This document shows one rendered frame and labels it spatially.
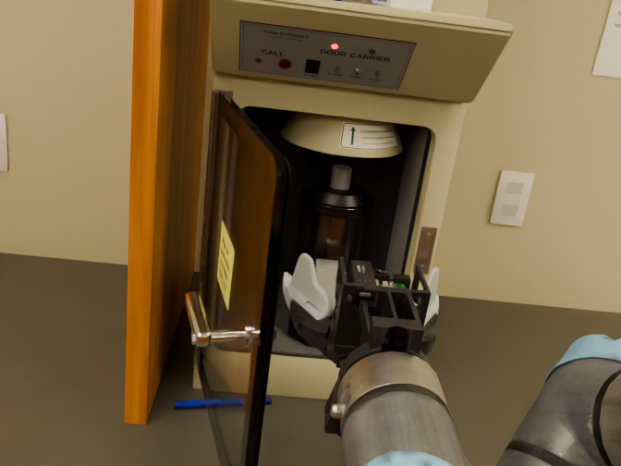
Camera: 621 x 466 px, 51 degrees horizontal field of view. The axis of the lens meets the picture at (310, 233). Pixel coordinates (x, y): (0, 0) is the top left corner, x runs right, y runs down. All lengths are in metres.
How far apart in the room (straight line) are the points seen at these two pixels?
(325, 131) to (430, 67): 0.18
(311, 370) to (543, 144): 0.68
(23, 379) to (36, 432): 0.12
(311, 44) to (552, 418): 0.46
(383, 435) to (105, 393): 0.66
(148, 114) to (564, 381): 0.51
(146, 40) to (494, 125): 0.79
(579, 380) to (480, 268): 0.97
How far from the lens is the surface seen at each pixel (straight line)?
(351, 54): 0.76
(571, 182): 1.43
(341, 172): 0.92
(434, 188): 0.88
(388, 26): 0.72
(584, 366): 0.50
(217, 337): 0.63
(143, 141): 0.77
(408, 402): 0.42
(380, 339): 0.47
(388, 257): 1.05
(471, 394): 1.11
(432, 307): 0.64
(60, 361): 1.08
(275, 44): 0.75
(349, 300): 0.53
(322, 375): 0.99
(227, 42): 0.76
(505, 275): 1.47
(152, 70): 0.75
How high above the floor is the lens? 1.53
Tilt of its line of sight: 21 degrees down
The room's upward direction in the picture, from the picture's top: 8 degrees clockwise
